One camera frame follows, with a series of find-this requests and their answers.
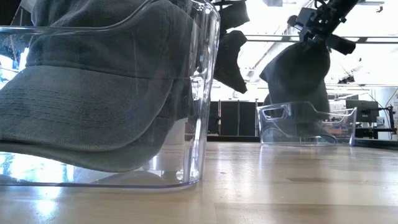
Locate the black aluminium table frame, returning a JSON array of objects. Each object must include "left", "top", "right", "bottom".
[{"left": 206, "top": 135, "right": 398, "bottom": 151}]

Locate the black monitor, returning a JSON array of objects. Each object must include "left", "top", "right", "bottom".
[{"left": 345, "top": 99, "right": 380, "bottom": 123}]

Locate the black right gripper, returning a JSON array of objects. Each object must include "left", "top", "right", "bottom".
[{"left": 287, "top": 6, "right": 357, "bottom": 56}]

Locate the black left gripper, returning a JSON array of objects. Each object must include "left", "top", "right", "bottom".
[{"left": 213, "top": 0, "right": 251, "bottom": 94}]

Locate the clear plastic bin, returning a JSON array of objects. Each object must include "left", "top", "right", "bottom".
[
  {"left": 0, "top": 0, "right": 221, "bottom": 191},
  {"left": 256, "top": 101, "right": 358, "bottom": 147}
]

